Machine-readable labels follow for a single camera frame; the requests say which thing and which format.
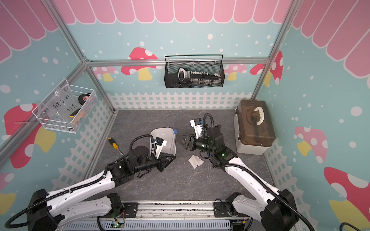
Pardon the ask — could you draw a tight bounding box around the black socket tool set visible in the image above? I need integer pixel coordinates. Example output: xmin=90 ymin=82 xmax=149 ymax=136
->
xmin=176 ymin=68 xmax=223 ymax=87

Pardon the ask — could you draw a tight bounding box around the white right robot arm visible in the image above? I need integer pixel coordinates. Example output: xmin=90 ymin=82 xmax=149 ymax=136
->
xmin=179 ymin=125 xmax=314 ymax=231

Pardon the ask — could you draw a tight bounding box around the brown lidded storage box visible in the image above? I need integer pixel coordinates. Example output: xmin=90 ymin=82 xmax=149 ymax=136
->
xmin=234 ymin=100 xmax=276 ymax=155

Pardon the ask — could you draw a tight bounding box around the clear labelled plastic bag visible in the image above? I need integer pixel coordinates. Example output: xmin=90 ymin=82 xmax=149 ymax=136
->
xmin=38 ymin=84 xmax=82 ymax=123

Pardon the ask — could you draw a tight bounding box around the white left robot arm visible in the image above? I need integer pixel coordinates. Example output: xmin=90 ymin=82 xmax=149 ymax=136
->
xmin=4 ymin=146 xmax=176 ymax=231

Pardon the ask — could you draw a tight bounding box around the white wire wall basket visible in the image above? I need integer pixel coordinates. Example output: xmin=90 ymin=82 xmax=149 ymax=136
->
xmin=32 ymin=79 xmax=97 ymax=134

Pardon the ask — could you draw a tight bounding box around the yellow black screwdriver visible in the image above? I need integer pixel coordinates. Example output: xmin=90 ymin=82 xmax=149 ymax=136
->
xmin=108 ymin=137 xmax=123 ymax=156

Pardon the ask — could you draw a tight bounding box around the black tape roll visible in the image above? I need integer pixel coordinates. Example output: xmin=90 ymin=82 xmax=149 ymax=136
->
xmin=78 ymin=93 xmax=90 ymax=105

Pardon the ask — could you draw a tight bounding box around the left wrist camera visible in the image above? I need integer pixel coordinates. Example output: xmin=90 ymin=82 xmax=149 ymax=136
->
xmin=154 ymin=137 xmax=167 ymax=159

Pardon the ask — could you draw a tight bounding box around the black wire mesh basket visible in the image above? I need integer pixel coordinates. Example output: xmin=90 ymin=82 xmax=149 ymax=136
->
xmin=164 ymin=54 xmax=225 ymax=89

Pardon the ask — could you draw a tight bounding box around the white rectangular plastic tray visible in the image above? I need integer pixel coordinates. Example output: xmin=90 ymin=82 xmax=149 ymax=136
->
xmin=150 ymin=128 xmax=177 ymax=157

